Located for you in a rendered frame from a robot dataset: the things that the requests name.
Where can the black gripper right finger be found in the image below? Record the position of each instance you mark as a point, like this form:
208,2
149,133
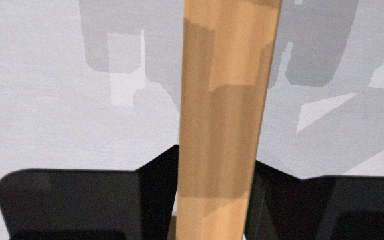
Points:
284,207

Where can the wooden rail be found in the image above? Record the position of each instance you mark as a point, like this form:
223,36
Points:
228,48

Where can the brown wooden post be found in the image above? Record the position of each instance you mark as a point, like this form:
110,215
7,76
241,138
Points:
172,229

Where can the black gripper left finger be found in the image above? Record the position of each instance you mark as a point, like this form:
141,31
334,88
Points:
138,203

